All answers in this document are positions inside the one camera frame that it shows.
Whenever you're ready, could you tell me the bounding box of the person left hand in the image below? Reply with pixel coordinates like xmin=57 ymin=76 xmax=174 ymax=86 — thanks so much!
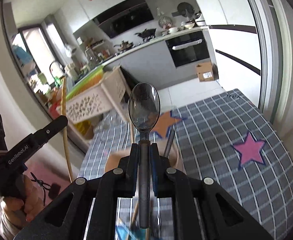
xmin=0 ymin=174 xmax=46 ymax=240

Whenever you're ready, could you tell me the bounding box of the dark utensil in holder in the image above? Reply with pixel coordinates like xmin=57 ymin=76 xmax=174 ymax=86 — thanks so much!
xmin=163 ymin=127 xmax=175 ymax=158

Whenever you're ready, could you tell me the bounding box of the pink plastic stool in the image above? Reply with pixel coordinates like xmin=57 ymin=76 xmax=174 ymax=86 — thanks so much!
xmin=24 ymin=163 xmax=70 ymax=206

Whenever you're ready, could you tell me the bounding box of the black range hood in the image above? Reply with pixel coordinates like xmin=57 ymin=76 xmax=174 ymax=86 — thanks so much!
xmin=93 ymin=0 xmax=154 ymax=38

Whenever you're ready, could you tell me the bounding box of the white refrigerator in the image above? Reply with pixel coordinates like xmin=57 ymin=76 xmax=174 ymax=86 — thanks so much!
xmin=196 ymin=0 xmax=261 ymax=106

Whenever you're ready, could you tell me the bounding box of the beige perforated storage rack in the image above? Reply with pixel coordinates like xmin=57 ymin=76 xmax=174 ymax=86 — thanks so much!
xmin=57 ymin=66 xmax=131 ymax=145

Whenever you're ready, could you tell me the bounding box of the grey checkered tablecloth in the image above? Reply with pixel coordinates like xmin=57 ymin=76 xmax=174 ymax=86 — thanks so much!
xmin=78 ymin=88 xmax=293 ymax=240

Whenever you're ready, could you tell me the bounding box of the green plastic basket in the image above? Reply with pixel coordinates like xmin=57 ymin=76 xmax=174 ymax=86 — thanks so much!
xmin=66 ymin=66 xmax=104 ymax=101

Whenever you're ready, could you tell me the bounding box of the kitchen faucet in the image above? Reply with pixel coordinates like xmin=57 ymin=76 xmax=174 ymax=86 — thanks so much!
xmin=49 ymin=61 xmax=64 ymax=81

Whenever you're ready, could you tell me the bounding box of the yellow patterned chopstick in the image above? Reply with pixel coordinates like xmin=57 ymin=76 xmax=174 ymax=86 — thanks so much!
xmin=61 ymin=77 xmax=74 ymax=183

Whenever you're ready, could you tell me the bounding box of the shiny dark plastic spoon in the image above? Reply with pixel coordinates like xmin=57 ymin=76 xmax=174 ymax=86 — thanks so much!
xmin=129 ymin=82 xmax=161 ymax=229

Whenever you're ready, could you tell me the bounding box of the black built-in oven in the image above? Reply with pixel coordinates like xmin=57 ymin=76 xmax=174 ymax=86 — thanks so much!
xmin=165 ymin=31 xmax=209 ymax=68

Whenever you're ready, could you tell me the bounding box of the cardboard box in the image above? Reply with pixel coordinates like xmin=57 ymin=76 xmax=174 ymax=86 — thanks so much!
xmin=195 ymin=62 xmax=219 ymax=82

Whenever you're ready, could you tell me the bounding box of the plain bamboo chopstick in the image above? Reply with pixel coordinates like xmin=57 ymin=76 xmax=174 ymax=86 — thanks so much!
xmin=130 ymin=202 xmax=139 ymax=230

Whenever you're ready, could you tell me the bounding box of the black wok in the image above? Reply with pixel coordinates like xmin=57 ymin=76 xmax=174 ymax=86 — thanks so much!
xmin=135 ymin=28 xmax=156 ymax=42

